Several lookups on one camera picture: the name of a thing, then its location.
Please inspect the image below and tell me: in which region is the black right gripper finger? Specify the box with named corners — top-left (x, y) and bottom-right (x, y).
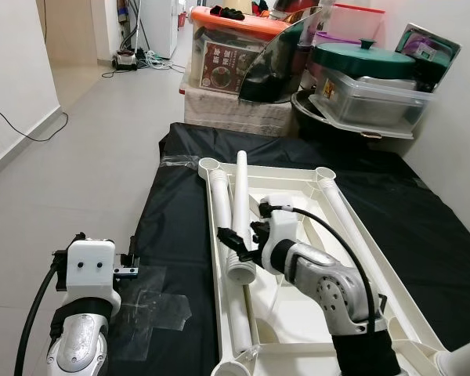
top-left (218, 227), bottom-right (253, 255)

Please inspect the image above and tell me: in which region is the white plastic children table top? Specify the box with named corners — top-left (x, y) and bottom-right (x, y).
top-left (197, 157), bottom-right (455, 376)

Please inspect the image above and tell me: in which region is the clear tape cross patch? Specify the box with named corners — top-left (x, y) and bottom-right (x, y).
top-left (114, 266), bottom-right (193, 361)

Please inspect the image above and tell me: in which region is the black tablecloth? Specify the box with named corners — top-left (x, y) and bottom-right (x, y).
top-left (110, 121), bottom-right (470, 376)

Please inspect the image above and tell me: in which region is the clear tape strip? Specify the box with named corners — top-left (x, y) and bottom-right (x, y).
top-left (158, 155), bottom-right (203, 169)

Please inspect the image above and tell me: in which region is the beige patterned cloth cover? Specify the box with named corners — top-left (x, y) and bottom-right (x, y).
top-left (180, 82), bottom-right (298, 138)

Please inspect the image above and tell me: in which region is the black wok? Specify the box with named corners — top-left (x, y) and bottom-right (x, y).
top-left (291, 90), bottom-right (416, 142)

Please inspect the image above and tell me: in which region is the dark curved metal sheet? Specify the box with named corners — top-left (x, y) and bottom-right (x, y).
top-left (239, 8), bottom-right (330, 104)

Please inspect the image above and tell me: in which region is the clear plastic container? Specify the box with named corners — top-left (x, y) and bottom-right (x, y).
top-left (309, 70), bottom-right (436, 130)

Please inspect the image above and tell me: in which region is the clear storage box orange lid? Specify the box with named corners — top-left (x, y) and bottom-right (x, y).
top-left (190, 6), bottom-right (295, 99)

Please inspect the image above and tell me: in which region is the green round pot lid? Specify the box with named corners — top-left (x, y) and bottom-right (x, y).
top-left (312, 39), bottom-right (420, 81)

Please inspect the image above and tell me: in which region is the white appliance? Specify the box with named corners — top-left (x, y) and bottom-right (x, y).
top-left (137, 0), bottom-right (181, 60)

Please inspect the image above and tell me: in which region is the pink plastic container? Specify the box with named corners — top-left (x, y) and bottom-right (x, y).
top-left (321, 2), bottom-right (386, 48)

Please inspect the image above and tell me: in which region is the dark printed picture box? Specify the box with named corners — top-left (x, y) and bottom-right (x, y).
top-left (398, 23), bottom-right (461, 87)

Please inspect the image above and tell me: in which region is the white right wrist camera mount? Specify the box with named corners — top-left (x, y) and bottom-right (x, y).
top-left (258, 194), bottom-right (300, 255)

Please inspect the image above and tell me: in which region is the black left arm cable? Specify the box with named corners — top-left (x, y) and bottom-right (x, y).
top-left (14, 251), bottom-right (67, 376)

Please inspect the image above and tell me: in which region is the black wall cable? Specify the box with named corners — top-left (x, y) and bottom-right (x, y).
top-left (0, 94), bottom-right (69, 169)

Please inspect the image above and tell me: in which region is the tangled floor cable bundle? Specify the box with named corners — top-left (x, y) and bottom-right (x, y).
top-left (102, 51), bottom-right (190, 78)

